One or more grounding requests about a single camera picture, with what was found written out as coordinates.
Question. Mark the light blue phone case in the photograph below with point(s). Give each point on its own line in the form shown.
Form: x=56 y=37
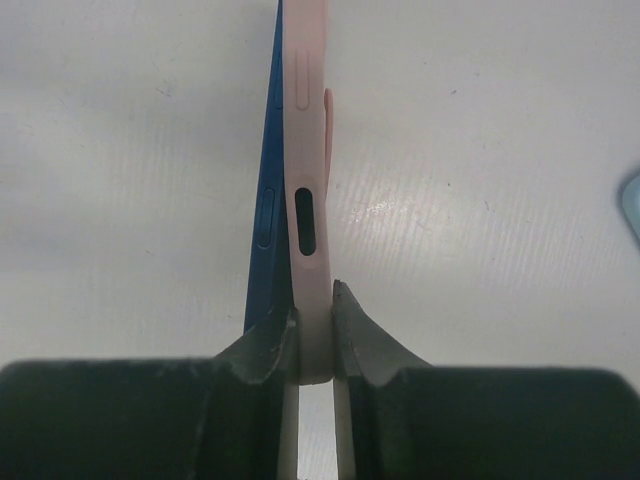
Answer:
x=628 y=202

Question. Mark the blue phone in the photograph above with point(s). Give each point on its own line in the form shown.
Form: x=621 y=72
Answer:
x=269 y=283

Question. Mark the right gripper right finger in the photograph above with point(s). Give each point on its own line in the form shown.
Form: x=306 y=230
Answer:
x=399 y=417

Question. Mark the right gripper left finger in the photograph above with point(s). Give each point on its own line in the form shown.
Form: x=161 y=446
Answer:
x=232 y=416

